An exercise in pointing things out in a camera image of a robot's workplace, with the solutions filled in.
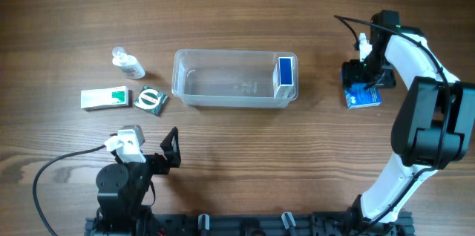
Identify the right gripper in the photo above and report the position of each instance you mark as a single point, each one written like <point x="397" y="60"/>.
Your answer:
<point x="351" y="75"/>

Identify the clear plastic container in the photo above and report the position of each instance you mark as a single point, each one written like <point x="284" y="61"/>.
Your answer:
<point x="229" y="78"/>

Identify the white box with blue panel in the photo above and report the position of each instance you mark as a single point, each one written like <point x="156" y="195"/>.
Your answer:
<point x="283" y="78"/>

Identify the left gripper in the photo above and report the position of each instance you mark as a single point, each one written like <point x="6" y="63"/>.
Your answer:
<point x="162" y="160"/>

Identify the blue Vicks lozenge box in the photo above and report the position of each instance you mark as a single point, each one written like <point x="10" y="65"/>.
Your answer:
<point x="356" y="96"/>

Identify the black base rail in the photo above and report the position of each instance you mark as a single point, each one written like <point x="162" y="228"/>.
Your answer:
<point x="315" y="224"/>

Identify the white bottle with clear cap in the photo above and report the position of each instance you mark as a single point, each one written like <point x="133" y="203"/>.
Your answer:
<point x="127" y="64"/>

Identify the green Zam-Buk ointment box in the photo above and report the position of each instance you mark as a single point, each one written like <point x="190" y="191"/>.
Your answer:
<point x="151" y="100"/>

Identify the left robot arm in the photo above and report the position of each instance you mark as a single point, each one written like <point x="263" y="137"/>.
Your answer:
<point x="123" y="184"/>

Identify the white green Panadol box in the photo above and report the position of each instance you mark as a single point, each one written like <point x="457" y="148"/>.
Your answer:
<point x="96" y="99"/>

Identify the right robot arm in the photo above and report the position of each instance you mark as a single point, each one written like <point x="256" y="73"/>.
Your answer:
<point x="432" y="129"/>

